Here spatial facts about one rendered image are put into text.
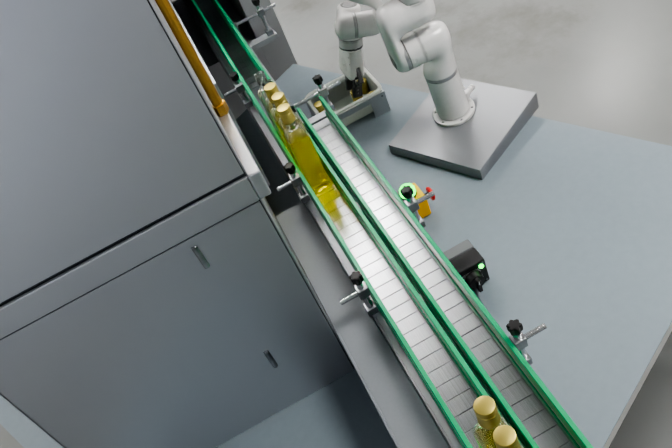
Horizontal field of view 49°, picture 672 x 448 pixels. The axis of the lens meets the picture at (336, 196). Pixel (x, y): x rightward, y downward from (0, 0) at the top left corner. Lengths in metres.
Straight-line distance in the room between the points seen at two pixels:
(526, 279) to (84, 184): 1.04
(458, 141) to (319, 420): 0.88
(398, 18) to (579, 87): 1.67
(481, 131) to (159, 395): 1.13
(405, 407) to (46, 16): 0.97
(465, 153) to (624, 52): 1.70
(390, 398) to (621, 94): 2.19
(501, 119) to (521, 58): 1.60
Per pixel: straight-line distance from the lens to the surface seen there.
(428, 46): 2.03
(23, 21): 1.14
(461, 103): 2.17
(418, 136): 2.20
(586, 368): 1.68
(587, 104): 3.41
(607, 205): 1.95
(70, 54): 1.16
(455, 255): 1.79
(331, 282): 1.78
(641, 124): 3.28
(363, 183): 1.98
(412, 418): 1.53
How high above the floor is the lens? 2.18
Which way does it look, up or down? 41 degrees down
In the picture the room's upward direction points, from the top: 25 degrees counter-clockwise
